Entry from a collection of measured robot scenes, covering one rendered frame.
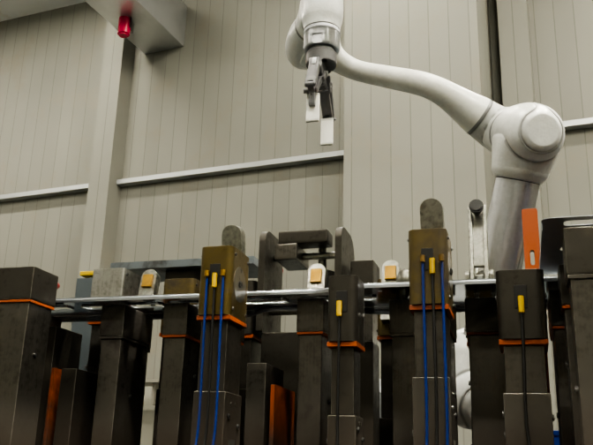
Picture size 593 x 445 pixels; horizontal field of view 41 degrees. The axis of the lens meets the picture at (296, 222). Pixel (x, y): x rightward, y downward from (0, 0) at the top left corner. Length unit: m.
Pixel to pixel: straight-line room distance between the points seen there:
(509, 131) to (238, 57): 8.36
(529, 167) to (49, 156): 9.59
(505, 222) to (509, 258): 0.08
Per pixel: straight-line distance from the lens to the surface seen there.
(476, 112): 1.99
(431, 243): 1.19
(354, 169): 7.73
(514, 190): 1.84
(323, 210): 8.74
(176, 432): 1.46
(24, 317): 1.47
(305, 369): 1.39
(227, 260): 1.30
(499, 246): 1.84
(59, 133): 11.09
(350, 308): 1.23
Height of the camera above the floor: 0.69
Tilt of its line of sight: 18 degrees up
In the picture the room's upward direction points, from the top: 2 degrees clockwise
